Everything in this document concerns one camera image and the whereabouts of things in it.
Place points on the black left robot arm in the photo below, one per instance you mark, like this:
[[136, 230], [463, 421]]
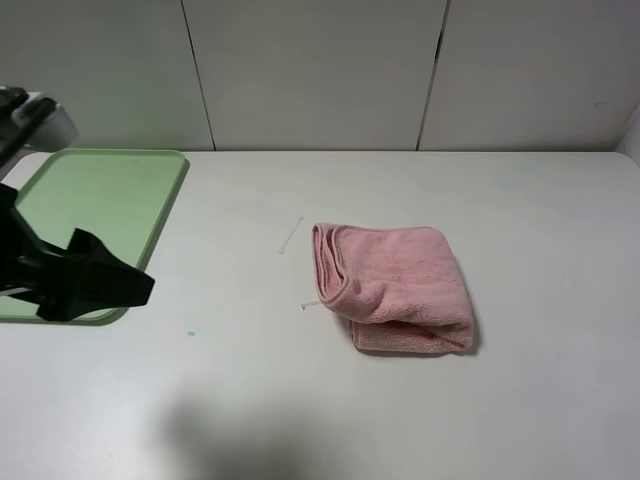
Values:
[[11, 99]]

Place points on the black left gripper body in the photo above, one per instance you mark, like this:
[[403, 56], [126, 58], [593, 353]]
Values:
[[24, 256]]

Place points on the green plastic tray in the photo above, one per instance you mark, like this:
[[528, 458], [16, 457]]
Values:
[[121, 196]]

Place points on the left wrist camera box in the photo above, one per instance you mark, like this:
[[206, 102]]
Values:
[[56, 132]]

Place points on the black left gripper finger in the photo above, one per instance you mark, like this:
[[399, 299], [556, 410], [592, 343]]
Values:
[[86, 277]]

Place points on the pink terry towel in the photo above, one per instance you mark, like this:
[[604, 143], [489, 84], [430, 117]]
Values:
[[398, 290]]

